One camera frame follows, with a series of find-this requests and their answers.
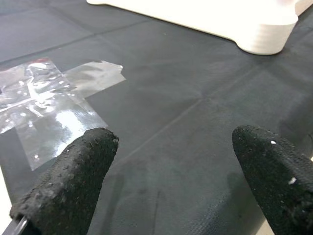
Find white plastic table leg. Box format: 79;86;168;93
236;22;298;55

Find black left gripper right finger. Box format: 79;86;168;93
231;124;313;235

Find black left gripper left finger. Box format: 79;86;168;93
9;127;120;235

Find white plastic children table top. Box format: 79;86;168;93
87;0;313;49

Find black tablecloth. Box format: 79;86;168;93
0;0;313;235

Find cross-shaped clear tape patch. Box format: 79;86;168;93
0;57;127;172

